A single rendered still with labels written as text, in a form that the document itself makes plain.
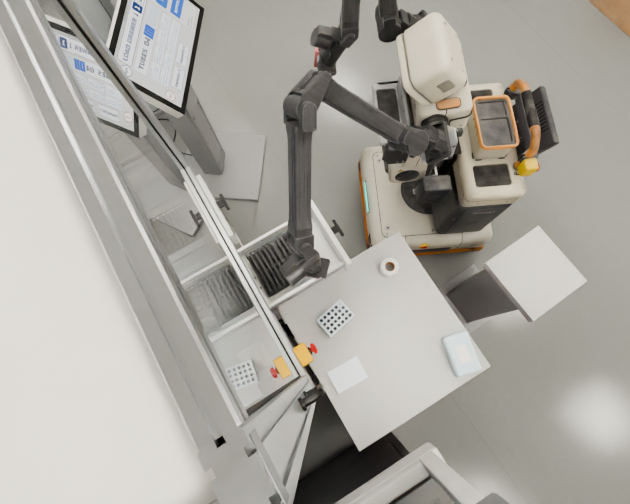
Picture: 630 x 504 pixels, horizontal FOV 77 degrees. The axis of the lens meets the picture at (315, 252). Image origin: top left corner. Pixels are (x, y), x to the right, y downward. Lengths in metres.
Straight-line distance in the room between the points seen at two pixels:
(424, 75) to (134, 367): 1.10
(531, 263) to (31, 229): 1.65
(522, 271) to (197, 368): 1.55
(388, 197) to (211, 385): 1.97
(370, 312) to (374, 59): 1.98
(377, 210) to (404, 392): 1.02
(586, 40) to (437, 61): 2.42
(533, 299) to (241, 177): 1.75
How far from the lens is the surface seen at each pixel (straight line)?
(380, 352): 1.58
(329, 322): 1.54
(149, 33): 1.82
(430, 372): 1.62
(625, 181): 3.17
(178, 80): 1.79
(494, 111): 1.84
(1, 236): 0.49
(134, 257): 0.39
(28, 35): 0.56
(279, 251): 1.49
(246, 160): 2.64
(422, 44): 1.34
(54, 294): 0.44
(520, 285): 1.77
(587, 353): 2.74
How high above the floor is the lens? 2.33
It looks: 75 degrees down
